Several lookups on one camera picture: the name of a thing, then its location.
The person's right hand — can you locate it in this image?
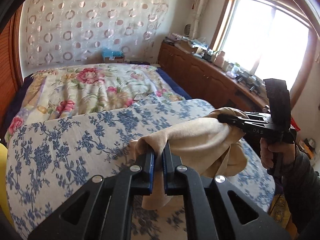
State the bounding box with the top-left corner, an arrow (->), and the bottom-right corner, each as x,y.
259,138 -> 297,175

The wooden sideboard cabinet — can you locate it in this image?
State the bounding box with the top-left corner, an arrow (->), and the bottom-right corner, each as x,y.
158,41 -> 273,113

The person's right forearm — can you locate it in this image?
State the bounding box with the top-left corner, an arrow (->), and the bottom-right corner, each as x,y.
281,146 -> 320,240

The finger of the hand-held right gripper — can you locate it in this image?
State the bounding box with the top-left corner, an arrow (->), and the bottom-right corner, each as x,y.
234,124 -> 272,137
217,113 -> 270,125

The pale pink bottle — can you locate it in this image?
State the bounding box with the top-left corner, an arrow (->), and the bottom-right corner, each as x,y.
215,51 -> 225,68

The yellow plush toy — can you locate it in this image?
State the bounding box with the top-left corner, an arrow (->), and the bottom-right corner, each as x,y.
0,144 -> 15,228

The pile of assorted small items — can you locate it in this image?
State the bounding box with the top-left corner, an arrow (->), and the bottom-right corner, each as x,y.
164,32 -> 269,98

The beige window curtain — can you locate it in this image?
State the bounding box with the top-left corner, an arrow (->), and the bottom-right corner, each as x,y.
191,0 -> 215,39

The wooden framed window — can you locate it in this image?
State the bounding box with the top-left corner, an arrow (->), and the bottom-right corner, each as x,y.
214,0 -> 320,100

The gold patterned cloth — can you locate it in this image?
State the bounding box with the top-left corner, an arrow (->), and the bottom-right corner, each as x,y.
269,195 -> 288,215

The beige towel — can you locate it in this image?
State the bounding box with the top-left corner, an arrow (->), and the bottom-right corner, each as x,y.
129,107 -> 248,209

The blue tissue box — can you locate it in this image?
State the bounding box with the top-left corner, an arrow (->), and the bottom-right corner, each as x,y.
101,49 -> 125,63

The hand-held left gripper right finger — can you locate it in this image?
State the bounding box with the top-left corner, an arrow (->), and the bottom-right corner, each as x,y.
162,142 -> 292,240

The sheer circle-patterned curtain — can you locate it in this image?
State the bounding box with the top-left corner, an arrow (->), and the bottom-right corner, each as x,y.
24,0 -> 170,67

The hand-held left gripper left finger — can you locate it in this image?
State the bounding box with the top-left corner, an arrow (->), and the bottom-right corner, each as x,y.
27,151 -> 155,240

